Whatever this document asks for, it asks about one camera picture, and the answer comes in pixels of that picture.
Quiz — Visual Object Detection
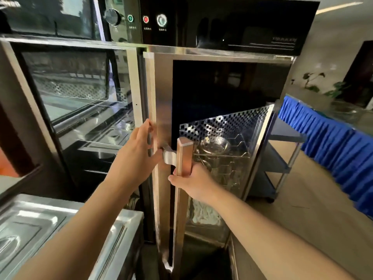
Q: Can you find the person's right hand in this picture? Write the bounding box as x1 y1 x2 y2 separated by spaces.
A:
168 163 223 206

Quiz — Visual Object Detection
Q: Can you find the person's left hand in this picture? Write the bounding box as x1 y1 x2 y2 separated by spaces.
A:
108 118 164 199

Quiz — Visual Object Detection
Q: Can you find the glass door with copper handle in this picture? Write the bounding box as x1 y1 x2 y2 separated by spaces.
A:
143 52 295 274

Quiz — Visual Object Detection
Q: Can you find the person's left forearm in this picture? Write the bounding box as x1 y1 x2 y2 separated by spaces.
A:
12 181 137 280

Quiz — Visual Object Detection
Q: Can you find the person's right forearm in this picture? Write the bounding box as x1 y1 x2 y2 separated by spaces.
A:
208 189 359 280

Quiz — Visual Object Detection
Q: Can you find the stainless steel bowl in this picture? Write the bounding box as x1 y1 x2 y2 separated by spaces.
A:
199 136 231 156

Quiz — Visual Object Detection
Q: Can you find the steel tray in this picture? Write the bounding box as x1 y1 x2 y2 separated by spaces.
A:
54 112 136 162

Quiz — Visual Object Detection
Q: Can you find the perforated steel shelf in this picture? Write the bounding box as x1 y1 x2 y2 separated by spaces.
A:
179 104 275 152

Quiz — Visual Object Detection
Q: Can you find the stainless steel trolley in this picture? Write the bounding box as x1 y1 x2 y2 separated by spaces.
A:
249 100 307 203

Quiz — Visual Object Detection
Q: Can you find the steel framed glass cabinet door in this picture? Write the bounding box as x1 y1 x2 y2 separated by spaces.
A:
0 38 146 201

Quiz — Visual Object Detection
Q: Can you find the stainless steel food warmer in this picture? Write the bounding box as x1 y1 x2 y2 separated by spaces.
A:
0 193 144 280

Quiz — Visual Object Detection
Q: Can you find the black round control knob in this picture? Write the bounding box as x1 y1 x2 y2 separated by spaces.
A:
104 8 122 26

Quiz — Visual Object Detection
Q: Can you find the stainless steel disinfection cabinet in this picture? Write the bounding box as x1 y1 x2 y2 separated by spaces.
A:
0 0 320 280

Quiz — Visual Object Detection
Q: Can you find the blue pleated table skirt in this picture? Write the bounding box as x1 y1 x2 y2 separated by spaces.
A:
278 95 373 221

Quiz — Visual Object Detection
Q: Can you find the green potted plant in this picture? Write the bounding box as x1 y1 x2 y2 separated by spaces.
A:
302 72 326 93
324 81 351 100

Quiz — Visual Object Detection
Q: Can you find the glass table cover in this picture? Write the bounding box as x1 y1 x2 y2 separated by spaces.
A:
284 93 373 137

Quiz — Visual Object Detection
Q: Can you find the dark wooden door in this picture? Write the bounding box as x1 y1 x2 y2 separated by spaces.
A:
342 41 373 109

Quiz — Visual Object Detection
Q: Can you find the ceiling strip light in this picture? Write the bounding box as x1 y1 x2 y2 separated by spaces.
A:
315 2 364 15

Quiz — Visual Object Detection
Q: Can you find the steel wire rack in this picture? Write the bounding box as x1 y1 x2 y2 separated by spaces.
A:
192 134 254 199

